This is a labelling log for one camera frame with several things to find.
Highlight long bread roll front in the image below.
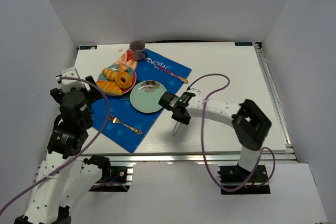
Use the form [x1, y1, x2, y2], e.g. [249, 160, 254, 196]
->
[96, 81, 122, 96]

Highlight long bread roll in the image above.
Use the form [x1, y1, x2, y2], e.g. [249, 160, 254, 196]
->
[96, 81, 122, 96]
[102, 68, 117, 81]

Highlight metal tongs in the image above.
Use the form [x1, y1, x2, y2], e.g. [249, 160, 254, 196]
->
[172, 122, 182, 136]

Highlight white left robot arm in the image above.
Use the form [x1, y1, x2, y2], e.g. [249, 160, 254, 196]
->
[15, 74, 111, 223]

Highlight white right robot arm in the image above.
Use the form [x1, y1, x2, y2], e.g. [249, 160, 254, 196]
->
[159, 89, 271, 182]

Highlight long bread roll back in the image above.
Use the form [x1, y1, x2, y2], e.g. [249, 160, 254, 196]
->
[102, 68, 117, 81]

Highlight red patterned plate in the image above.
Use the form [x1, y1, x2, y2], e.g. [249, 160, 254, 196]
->
[96, 63, 137, 96]

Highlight gold fork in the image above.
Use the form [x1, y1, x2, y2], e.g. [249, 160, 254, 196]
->
[108, 114, 142, 135]

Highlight orange donut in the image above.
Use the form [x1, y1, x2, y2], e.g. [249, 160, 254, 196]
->
[115, 71, 132, 89]

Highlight green flower plate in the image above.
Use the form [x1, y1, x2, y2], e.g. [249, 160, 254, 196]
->
[130, 80, 167, 113]

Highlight blue printed placemat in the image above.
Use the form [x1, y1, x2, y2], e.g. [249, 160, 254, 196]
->
[97, 49, 192, 153]

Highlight left black corner label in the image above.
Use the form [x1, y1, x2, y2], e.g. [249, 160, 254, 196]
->
[79, 45, 97, 50]

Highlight black corner label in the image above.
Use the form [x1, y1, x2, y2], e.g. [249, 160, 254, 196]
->
[79, 45, 97, 50]
[234, 41, 253, 47]

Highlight purple mug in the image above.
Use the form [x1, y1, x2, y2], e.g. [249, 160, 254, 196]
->
[129, 40, 148, 61]

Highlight right black corner label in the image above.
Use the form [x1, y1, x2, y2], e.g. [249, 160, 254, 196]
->
[234, 41, 253, 47]

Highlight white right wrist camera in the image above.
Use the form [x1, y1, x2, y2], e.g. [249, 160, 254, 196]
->
[187, 88, 201, 97]

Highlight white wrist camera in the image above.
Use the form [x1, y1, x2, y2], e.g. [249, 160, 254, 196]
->
[56, 67, 85, 93]
[187, 88, 201, 97]

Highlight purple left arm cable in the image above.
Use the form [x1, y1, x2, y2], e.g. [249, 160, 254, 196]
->
[0, 76, 130, 210]

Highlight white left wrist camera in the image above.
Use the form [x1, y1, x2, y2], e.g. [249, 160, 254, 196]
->
[56, 67, 85, 93]

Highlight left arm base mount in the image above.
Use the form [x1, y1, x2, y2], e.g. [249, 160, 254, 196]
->
[89, 163, 133, 193]

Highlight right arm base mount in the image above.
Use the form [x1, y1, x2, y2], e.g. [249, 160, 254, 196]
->
[217, 165, 271, 195]

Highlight aluminium table frame rail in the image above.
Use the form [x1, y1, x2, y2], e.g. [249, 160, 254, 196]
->
[253, 42, 298, 162]

